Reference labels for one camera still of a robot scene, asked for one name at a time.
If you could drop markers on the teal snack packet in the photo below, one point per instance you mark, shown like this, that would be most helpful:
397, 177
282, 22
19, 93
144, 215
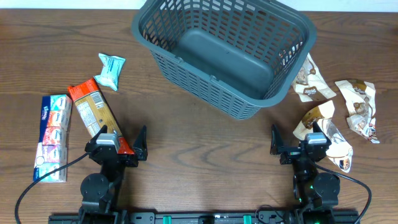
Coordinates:
112, 66

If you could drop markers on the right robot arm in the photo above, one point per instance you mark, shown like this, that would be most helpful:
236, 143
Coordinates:
317, 192

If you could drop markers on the brown white snack bag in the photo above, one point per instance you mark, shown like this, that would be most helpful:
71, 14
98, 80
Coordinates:
340, 151
360, 102
309, 83

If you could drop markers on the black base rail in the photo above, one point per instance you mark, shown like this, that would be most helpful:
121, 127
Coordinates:
262, 216

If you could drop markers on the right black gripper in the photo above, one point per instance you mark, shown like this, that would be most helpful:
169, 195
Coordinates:
290, 152

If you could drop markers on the orange cracker package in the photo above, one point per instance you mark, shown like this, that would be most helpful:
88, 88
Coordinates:
95, 112

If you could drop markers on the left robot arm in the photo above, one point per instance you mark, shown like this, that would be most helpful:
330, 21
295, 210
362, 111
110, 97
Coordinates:
101, 190

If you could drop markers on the grey plastic mesh basket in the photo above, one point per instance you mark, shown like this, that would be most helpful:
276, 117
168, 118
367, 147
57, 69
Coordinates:
238, 55

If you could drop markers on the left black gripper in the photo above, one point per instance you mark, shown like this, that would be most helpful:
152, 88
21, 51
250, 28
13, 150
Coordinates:
130, 161

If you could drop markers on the Kleenex tissue multipack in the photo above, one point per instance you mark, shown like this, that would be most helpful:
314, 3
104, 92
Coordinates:
51, 150

